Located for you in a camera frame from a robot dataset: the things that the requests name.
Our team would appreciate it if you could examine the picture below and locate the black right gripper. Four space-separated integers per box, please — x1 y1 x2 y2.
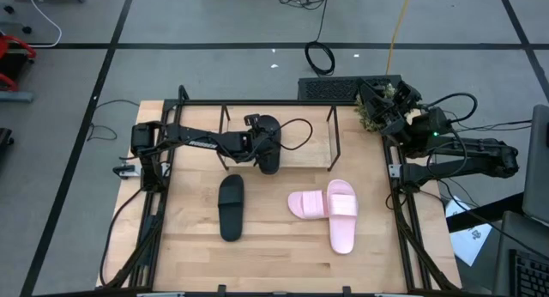
359 80 430 139

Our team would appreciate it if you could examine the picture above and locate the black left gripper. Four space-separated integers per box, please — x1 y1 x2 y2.
238 113 271 163

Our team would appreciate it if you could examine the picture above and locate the black slide sandal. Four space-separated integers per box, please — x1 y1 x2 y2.
255 114 283 175
217 173 245 242

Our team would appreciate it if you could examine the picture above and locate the pink slide sandal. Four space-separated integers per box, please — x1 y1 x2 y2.
287 189 331 221
326 179 359 255

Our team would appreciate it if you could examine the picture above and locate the small green potted plant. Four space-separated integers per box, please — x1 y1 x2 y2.
353 82 398 134

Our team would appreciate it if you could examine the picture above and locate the grey monitor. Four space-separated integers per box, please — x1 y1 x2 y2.
521 103 549 227

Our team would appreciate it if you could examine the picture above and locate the white paper sheet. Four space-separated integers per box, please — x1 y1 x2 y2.
444 196 493 267

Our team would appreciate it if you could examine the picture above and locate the grey side desk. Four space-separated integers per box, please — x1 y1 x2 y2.
491 209 549 297

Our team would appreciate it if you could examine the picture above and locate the black computer keyboard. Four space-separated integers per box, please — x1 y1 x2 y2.
508 248 549 297

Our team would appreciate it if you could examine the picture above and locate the red and black cart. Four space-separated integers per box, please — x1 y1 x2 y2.
0 33 38 92

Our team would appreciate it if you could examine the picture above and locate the black aluminium rig frame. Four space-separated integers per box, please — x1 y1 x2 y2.
96 84 462 297

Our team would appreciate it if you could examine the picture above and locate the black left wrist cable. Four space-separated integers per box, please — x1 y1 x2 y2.
274 118 315 153

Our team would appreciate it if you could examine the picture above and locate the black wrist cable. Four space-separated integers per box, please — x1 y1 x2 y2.
422 92 480 130
274 118 315 153

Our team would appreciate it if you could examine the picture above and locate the wooden shelf with black frame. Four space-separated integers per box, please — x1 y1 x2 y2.
217 102 344 173

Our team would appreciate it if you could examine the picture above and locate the yellow hanging cable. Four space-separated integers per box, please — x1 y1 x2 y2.
384 0 416 75

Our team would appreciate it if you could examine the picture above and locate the black coiled cable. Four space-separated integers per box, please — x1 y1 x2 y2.
304 0 336 77

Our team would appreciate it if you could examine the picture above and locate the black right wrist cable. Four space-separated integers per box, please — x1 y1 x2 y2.
422 92 480 130

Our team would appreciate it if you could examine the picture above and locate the black floor cable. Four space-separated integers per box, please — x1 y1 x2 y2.
85 98 141 142
445 116 533 133

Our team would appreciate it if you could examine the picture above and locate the black left base power cable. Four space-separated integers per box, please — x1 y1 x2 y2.
99 187 145 288

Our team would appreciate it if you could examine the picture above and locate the white floor cable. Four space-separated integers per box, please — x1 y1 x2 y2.
23 0 63 49

